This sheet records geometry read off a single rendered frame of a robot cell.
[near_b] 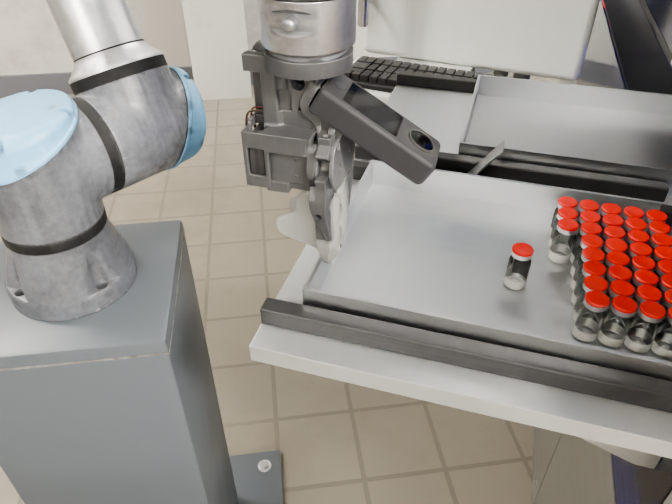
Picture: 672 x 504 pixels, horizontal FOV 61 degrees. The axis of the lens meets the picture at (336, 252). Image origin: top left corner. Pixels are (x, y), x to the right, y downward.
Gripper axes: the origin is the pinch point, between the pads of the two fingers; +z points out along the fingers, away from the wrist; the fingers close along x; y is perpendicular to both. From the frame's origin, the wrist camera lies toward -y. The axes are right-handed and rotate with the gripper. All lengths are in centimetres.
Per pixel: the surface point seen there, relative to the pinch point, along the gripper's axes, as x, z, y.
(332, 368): 11.0, 4.3, -2.9
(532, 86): -54, 1, -18
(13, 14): -204, 47, 236
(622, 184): -25.9, 2.3, -29.5
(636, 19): -118, 6, -42
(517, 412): 11.0, 4.5, -18.9
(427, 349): 8.1, 2.4, -10.8
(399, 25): -91, 4, 12
